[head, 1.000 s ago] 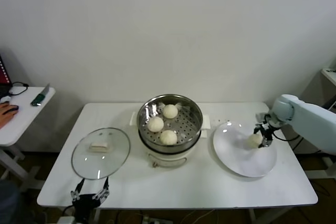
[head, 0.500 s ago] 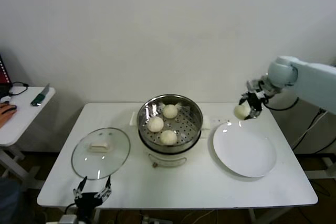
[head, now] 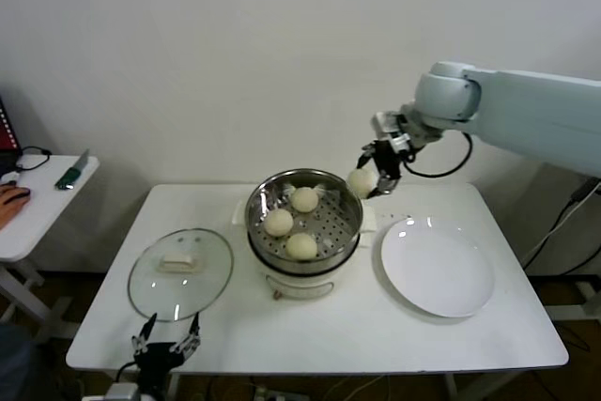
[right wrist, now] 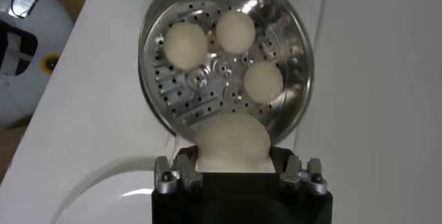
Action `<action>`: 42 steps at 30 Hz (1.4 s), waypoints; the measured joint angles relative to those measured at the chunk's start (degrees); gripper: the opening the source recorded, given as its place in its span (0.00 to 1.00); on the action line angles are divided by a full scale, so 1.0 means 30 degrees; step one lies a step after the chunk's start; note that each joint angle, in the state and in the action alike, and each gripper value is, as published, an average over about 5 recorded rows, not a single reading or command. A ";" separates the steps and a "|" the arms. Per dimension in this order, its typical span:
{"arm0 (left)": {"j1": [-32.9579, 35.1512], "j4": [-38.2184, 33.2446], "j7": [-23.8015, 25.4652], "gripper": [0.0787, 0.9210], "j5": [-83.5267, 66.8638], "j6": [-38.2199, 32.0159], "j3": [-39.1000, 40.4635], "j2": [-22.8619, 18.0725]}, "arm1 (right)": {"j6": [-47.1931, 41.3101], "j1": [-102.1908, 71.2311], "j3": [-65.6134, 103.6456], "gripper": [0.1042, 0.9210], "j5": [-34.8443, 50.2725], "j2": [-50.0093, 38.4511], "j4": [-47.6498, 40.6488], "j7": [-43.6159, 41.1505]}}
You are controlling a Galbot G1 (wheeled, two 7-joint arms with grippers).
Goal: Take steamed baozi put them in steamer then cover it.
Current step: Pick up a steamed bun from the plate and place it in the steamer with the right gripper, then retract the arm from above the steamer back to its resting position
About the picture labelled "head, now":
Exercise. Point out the grey floor power strip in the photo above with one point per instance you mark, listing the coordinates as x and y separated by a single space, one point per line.
277 395

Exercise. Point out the dark computer mouse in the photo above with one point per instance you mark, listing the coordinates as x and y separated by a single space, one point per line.
26 193

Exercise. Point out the white round plate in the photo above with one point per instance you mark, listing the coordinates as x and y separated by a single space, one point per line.
436 269

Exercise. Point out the person's hand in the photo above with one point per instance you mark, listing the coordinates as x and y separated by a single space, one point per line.
9 201

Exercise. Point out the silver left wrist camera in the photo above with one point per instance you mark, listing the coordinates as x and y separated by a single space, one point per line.
123 392

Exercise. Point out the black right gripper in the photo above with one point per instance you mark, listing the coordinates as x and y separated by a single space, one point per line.
389 159

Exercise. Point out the black laptop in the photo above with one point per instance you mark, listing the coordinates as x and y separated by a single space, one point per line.
7 159

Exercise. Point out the person leg in jeans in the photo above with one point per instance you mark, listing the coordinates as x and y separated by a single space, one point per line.
14 363

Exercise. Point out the stainless steel steamer basket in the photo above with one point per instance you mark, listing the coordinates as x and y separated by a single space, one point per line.
338 227

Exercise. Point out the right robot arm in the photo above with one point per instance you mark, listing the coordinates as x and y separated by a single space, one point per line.
516 105

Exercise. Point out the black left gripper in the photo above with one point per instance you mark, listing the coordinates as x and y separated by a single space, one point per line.
157 359

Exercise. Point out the white steamed baozi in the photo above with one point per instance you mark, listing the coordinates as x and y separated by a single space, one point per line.
304 199
278 222
300 246
360 182

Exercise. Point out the cream electric cooker base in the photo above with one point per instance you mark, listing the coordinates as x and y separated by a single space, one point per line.
300 286

